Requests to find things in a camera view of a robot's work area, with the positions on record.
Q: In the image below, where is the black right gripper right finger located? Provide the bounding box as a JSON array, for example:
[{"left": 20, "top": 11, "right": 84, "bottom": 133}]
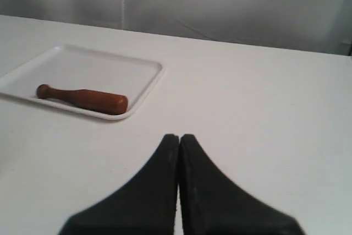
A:
[{"left": 178, "top": 134, "right": 304, "bottom": 234}]

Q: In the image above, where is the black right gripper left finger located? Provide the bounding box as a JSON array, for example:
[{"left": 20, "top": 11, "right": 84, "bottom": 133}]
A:
[{"left": 60, "top": 134, "right": 179, "bottom": 234}]

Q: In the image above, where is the dark brown wooden pestle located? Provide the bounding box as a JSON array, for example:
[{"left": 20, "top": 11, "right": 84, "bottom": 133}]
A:
[{"left": 36, "top": 84, "right": 128, "bottom": 115}]

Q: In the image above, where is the white rectangular plastic tray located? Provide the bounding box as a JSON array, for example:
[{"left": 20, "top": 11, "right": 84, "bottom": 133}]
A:
[{"left": 1, "top": 45, "right": 165, "bottom": 121}]

